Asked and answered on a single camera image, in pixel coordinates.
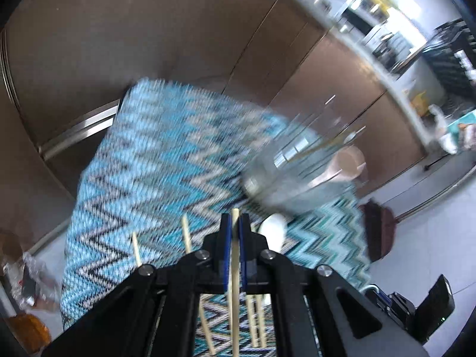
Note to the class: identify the clear glass jar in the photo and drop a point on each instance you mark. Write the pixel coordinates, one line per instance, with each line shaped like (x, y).
(282, 182)

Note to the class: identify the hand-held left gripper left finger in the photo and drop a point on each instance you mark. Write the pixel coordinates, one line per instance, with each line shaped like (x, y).
(225, 253)

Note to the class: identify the orange plastic bag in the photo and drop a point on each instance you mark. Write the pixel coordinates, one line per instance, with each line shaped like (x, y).
(29, 333)

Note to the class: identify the brown ceramic spoon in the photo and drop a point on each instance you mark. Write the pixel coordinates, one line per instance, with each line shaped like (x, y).
(347, 163)

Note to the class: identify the brown kitchen base cabinets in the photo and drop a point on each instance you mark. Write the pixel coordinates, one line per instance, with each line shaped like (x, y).
(148, 26)

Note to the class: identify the blue zigzag woven mat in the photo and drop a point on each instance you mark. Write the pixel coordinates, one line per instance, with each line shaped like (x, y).
(156, 156)

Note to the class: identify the white kitchen countertop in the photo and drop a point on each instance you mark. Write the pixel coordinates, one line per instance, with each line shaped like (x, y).
(403, 104)

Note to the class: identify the crumpled clear plastic bag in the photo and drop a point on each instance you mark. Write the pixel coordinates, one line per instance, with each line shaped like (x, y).
(33, 279)

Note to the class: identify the black dish rack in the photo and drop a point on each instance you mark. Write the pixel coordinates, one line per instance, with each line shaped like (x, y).
(450, 59)

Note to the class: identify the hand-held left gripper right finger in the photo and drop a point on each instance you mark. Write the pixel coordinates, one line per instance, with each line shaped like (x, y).
(244, 253)

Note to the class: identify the white ceramic spoon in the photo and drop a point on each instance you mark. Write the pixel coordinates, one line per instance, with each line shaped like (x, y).
(273, 230)

